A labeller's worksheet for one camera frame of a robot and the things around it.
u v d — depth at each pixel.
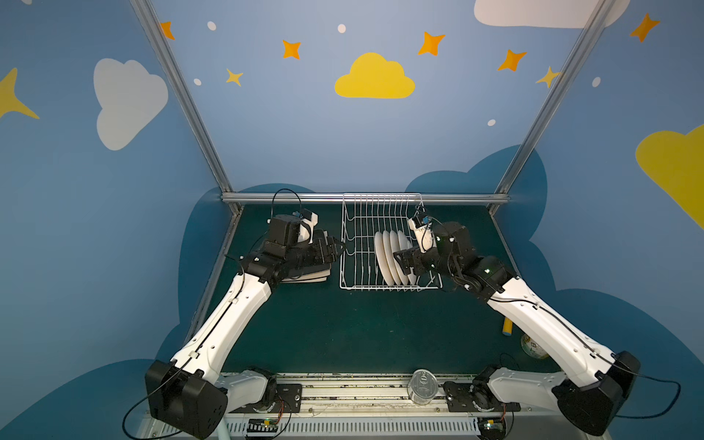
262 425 0.73
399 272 0.71
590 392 0.39
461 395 0.75
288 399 0.75
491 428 0.73
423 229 0.62
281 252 0.56
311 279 0.96
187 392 0.37
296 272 0.65
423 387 0.72
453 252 0.53
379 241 0.89
